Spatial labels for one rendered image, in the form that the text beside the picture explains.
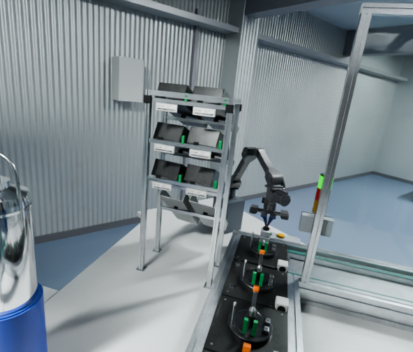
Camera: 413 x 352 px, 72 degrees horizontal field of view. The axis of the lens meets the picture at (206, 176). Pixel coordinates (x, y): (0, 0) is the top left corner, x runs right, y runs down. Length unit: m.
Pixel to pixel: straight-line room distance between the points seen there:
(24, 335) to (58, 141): 2.46
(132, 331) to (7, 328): 0.42
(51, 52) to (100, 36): 0.48
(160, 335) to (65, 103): 2.48
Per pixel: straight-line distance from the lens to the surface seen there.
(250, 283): 1.18
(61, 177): 3.28
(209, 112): 1.08
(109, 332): 1.15
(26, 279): 0.84
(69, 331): 1.18
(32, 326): 0.91
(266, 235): 1.38
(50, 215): 3.41
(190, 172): 1.21
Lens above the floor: 1.67
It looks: 16 degrees down
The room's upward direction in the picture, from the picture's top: 6 degrees clockwise
